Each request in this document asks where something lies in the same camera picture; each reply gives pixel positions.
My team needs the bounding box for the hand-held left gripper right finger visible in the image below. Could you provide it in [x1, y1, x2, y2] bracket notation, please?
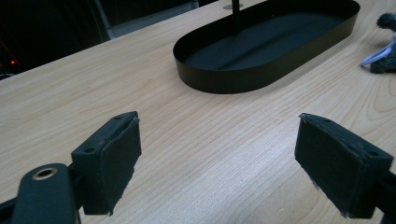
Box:
[294, 112, 394, 219]

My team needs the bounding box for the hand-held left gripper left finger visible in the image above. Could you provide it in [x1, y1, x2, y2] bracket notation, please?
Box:
[70, 111, 143, 217]

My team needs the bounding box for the dark green plush toy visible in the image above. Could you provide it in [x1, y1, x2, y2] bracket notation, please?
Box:
[360, 12, 396, 75]

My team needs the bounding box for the black oval metal tray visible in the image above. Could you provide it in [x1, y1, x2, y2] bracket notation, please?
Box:
[173, 0, 361, 94]

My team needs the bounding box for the black stand with round base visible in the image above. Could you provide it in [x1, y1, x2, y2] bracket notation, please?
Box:
[222, 0, 245, 10]

